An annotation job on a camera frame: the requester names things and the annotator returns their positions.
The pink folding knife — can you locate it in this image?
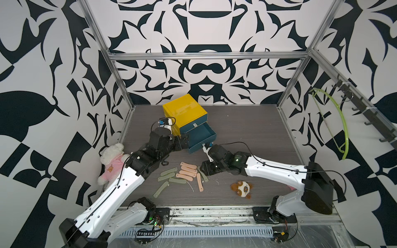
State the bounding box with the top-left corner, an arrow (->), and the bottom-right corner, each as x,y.
181,166 -> 197,174
196,173 -> 204,192
179,170 -> 196,178
176,173 -> 193,181
181,162 -> 197,169

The olive folding knife right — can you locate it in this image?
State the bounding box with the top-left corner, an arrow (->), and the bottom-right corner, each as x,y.
198,169 -> 209,182

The aluminium frame rail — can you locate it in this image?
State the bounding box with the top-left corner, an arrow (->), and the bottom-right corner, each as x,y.
108,51 -> 308,61

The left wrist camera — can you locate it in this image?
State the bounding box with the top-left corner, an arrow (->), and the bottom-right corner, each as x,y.
158,117 -> 176,132

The olive folding knife lowest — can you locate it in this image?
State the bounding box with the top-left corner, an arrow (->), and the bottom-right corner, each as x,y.
153,181 -> 170,198

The white teddy bear pink shirt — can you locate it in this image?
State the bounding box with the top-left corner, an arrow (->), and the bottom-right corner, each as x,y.
97,143 -> 130,186

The pink folding knife top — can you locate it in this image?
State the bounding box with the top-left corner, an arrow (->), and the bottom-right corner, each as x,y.
181,162 -> 197,169

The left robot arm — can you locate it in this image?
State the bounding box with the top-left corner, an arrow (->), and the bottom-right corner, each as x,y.
59,127 -> 189,248

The green hanging hoop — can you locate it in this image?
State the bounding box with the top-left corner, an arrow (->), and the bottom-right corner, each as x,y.
310,88 -> 350,160

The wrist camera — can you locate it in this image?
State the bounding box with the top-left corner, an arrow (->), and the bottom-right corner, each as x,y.
158,117 -> 176,132
202,143 -> 214,162

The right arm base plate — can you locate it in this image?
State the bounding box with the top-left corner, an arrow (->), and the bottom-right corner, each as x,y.
252,207 -> 297,225

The olive folding knife middle left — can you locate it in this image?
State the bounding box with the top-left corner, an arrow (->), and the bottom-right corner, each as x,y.
157,173 -> 176,182

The olive folding knife upper left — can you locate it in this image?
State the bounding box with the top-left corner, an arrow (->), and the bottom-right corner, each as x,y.
160,167 -> 178,176

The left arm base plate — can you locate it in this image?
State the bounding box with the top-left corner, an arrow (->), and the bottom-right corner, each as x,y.
144,207 -> 171,225

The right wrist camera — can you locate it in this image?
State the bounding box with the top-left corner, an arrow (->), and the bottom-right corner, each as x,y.
202,143 -> 214,162

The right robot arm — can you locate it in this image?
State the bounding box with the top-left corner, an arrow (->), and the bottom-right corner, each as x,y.
200,144 -> 347,222

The yellow teal drawer cabinet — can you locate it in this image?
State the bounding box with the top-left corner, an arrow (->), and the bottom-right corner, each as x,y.
163,94 -> 208,136

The black wall hook rack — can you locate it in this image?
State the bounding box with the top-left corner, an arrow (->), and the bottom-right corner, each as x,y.
333,74 -> 397,150

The olive folding knife centre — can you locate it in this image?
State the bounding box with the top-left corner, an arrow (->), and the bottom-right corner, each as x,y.
169,177 -> 187,184

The olive folding knife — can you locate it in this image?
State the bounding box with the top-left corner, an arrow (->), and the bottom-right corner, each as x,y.
157,173 -> 176,182
198,169 -> 209,182
169,177 -> 187,184
160,167 -> 178,176

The brown white plush toy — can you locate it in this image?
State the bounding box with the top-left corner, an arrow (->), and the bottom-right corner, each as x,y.
230,180 -> 253,199

